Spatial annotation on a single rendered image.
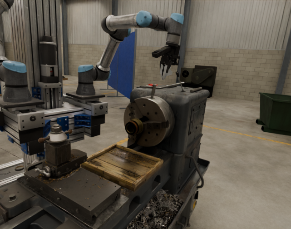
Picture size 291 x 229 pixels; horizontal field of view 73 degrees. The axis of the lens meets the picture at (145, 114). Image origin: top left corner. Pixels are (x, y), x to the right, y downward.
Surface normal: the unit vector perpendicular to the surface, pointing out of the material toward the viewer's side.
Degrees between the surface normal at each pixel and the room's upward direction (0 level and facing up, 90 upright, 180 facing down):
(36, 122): 90
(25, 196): 0
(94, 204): 0
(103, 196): 0
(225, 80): 90
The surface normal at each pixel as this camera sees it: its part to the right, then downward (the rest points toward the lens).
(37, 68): 0.78, 0.22
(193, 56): -0.51, 0.18
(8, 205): 0.07, -0.96
